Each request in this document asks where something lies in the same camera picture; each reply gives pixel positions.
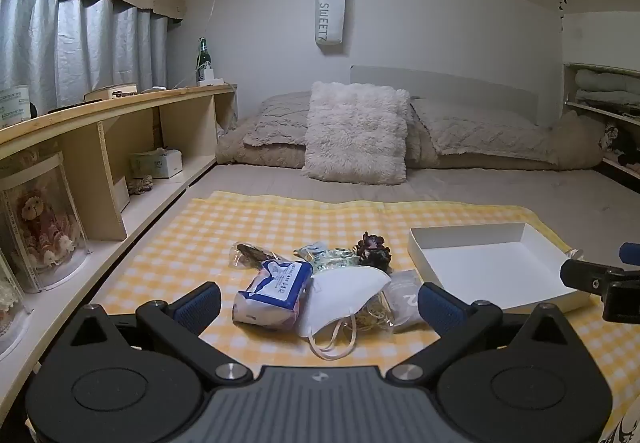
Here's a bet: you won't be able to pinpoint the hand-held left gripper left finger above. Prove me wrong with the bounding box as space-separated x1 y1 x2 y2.
65 283 253 383

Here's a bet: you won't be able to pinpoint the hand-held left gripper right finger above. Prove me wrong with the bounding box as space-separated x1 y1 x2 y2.
387 282 576 384

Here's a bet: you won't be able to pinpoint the white cardboard box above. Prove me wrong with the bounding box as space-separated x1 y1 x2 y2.
407 222 593 314

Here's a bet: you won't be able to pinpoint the brown crochet toy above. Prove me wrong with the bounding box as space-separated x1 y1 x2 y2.
356 232 392 270

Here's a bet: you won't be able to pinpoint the silver blue brocade pouch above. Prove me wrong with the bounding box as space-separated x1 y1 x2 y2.
309 247 362 270

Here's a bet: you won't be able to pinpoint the grey translucent packet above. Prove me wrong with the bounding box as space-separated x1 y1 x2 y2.
384 269 427 333

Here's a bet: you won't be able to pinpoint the yellow checkered mat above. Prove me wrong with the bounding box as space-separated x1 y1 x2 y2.
90 190 640 429

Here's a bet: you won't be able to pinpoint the clear bag of rubber bands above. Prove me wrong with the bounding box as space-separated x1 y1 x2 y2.
350 290 397 330

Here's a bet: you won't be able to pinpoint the blue white tissue packet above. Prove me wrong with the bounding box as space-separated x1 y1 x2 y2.
233 259 315 329

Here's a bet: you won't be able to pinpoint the clear packet with dark item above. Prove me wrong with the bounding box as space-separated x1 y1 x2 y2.
230 242 296 272

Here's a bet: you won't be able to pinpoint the white face mask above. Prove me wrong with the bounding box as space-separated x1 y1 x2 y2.
297 265 393 359

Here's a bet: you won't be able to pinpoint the dark patterned cloth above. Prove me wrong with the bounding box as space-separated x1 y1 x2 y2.
601 122 640 165

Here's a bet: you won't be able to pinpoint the small blue white packet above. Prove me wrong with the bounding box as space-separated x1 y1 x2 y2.
294 243 327 261

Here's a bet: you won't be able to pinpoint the beige plush duvet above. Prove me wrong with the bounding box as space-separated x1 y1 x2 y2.
216 112 607 172

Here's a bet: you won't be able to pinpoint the grey bed mattress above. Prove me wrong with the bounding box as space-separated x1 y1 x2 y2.
90 163 640 274

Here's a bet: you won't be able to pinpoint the white board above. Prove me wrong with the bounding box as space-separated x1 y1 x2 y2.
112 176 131 214

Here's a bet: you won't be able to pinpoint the white tissue box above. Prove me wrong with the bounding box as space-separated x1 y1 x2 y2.
129 149 184 179

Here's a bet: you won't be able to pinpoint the white cloth black print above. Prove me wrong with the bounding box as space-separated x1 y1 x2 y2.
597 410 640 443

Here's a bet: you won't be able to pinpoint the folded white blankets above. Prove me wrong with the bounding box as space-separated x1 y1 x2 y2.
575 69 640 107

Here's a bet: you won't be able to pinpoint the wooden side shelf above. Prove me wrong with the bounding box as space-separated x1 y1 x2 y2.
562 62 640 185

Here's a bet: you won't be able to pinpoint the beige quilted pillow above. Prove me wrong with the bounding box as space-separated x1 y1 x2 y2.
409 98 557 162
243 92 314 147

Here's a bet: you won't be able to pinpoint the wooden shelf unit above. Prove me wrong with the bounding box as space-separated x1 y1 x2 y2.
0 83 239 376

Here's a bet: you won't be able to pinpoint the doll in clear case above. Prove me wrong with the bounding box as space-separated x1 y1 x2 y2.
0 152 94 294

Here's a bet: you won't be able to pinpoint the clear display case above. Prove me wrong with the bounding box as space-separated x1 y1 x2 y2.
0 253 34 360

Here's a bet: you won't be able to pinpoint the fluffy white pillow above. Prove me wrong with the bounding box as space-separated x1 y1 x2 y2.
301 82 412 185

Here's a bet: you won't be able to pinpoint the grey headboard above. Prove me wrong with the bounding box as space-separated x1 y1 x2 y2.
350 64 540 126

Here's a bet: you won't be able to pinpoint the flat beige box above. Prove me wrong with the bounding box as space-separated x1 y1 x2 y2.
84 83 139 102

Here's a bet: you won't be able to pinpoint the green glass bottle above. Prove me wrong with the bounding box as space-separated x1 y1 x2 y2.
198 38 211 84

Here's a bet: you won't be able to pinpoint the white labelled container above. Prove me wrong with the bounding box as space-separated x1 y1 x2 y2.
0 86 34 127

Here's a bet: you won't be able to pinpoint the grey curtain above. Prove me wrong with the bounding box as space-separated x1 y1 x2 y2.
0 0 171 116

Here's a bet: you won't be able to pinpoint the white hanging bag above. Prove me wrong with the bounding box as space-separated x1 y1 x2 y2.
315 0 347 47

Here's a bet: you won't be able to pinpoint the brown rope bundle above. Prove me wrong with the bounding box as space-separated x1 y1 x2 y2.
127 174 155 197

